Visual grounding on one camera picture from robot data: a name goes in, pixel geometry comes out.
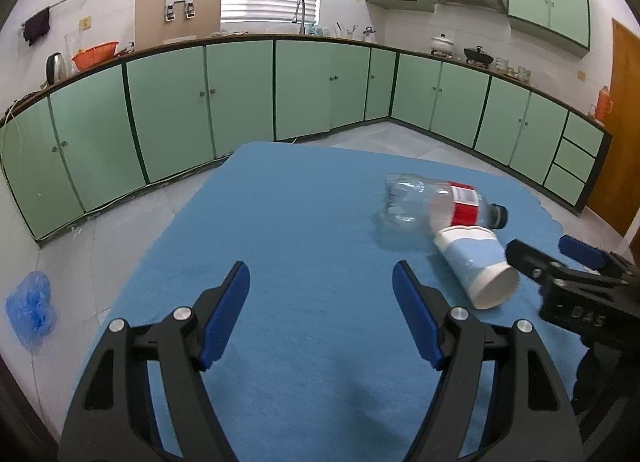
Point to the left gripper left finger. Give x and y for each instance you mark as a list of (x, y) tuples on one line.
[(111, 417)]

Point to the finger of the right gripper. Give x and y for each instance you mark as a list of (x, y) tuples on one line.
[(544, 269), (608, 264)]

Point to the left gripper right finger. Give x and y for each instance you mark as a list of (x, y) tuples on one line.
[(529, 415)]

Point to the white blue paper cup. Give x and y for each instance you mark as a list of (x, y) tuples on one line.
[(478, 260)]

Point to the clear plastic bottle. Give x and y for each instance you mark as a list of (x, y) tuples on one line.
[(417, 204)]

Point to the wooden door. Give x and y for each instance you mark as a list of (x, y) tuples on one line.
[(615, 196)]

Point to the blue plastic bag on floor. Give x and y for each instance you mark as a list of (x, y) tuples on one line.
[(29, 309)]

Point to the orange thermos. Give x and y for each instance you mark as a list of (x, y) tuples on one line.
[(604, 104)]

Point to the blue felt table mat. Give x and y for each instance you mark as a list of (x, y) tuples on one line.
[(321, 365)]

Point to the black wok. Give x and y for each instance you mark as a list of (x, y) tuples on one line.
[(478, 56)]

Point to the white pot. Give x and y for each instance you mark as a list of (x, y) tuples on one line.
[(442, 46)]

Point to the green lower cabinets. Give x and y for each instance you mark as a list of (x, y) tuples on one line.
[(135, 121)]

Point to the chrome faucet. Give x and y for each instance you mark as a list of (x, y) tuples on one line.
[(299, 17)]

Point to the steel kettle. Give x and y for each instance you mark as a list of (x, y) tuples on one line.
[(55, 69)]

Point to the orange basin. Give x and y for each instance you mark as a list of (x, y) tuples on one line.
[(90, 57)]

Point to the dark hanging towel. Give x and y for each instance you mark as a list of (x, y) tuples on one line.
[(37, 26)]

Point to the cardboard box on counter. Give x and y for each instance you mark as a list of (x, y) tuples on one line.
[(162, 22)]

